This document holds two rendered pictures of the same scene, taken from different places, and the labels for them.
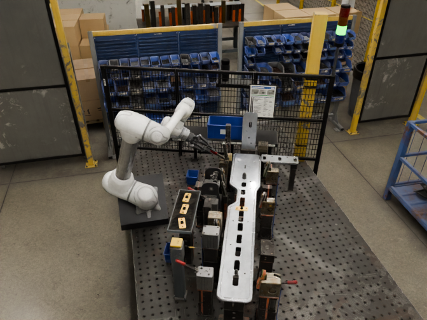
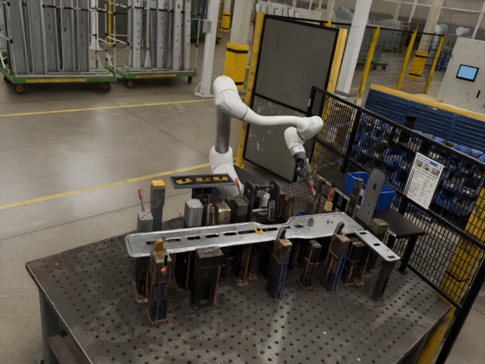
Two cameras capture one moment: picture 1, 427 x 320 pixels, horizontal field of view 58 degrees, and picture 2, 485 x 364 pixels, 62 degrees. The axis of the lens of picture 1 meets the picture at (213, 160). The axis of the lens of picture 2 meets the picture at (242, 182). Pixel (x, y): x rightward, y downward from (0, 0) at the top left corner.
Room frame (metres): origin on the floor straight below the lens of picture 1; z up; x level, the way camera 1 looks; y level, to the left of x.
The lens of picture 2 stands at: (0.74, -1.73, 2.16)
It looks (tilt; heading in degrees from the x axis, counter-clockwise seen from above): 24 degrees down; 56
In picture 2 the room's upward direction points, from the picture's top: 9 degrees clockwise
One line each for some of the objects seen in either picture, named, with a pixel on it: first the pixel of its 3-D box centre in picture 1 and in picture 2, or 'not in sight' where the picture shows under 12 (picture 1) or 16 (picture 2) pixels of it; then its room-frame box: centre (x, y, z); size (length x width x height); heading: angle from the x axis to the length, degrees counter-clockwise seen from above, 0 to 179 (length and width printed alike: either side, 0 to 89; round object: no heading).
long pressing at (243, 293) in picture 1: (242, 211); (255, 232); (1.91, -0.19, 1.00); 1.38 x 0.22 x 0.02; 173
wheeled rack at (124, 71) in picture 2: not in sight; (153, 42); (4.03, 7.68, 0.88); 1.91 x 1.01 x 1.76; 15
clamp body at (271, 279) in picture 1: (268, 298); (159, 286); (1.32, -0.30, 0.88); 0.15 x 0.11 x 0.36; 83
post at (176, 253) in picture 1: (178, 270); (155, 219); (1.48, 0.20, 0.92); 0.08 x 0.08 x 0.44; 83
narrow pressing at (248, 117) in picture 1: (249, 131); (371, 196); (2.65, -0.28, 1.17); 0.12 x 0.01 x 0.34; 83
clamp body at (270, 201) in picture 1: (266, 218); (278, 266); (1.97, -0.37, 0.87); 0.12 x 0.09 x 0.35; 83
